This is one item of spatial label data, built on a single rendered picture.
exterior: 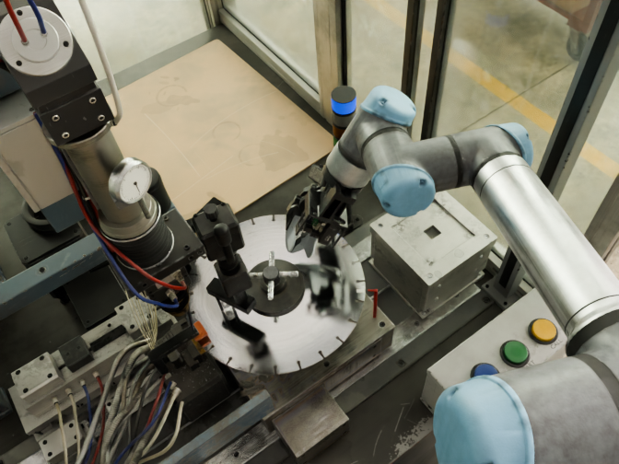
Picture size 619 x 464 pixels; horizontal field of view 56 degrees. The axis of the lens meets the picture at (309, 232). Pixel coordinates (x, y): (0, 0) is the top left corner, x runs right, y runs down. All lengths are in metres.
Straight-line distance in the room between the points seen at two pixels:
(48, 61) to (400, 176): 0.43
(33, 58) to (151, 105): 1.20
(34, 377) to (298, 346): 0.49
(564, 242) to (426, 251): 0.51
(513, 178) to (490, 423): 0.34
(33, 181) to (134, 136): 0.97
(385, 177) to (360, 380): 0.53
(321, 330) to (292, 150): 0.64
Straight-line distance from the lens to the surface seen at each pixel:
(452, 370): 1.06
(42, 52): 0.57
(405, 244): 1.17
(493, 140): 0.82
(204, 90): 1.75
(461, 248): 1.18
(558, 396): 0.55
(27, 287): 1.10
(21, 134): 0.68
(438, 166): 0.80
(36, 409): 1.23
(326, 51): 1.44
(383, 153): 0.80
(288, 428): 1.10
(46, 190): 0.73
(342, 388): 1.18
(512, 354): 1.08
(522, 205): 0.73
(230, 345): 1.03
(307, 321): 1.03
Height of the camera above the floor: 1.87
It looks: 55 degrees down
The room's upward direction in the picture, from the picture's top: 7 degrees counter-clockwise
